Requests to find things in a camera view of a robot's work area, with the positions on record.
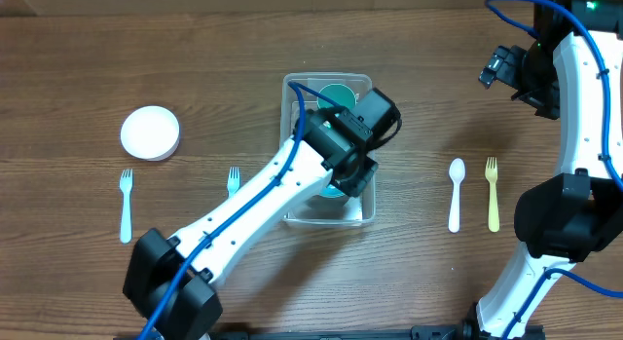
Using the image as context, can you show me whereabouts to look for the yellow fork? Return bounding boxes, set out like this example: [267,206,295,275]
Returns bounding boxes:
[485,157,500,233]

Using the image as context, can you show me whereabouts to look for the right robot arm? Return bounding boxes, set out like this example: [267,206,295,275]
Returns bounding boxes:
[460,0,622,339]

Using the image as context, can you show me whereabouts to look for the light blue bowl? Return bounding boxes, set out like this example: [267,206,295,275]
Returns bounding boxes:
[319,184,345,199]

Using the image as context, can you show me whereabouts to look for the pale blue fork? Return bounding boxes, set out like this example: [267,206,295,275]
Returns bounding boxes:
[119,169,133,244]
[226,167,241,197]

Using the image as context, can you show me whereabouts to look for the left blue cable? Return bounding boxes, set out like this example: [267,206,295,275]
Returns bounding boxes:
[135,80,342,340]

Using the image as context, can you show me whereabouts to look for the white spoon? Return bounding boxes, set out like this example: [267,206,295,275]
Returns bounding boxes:
[448,158,466,233]

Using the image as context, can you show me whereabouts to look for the white bowl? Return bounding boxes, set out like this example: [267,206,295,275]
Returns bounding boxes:
[120,105,181,162]

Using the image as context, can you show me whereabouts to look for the green cup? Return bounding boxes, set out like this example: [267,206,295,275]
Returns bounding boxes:
[319,84,357,109]

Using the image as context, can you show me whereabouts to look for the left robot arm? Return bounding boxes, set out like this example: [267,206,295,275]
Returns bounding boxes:
[123,106,395,339]

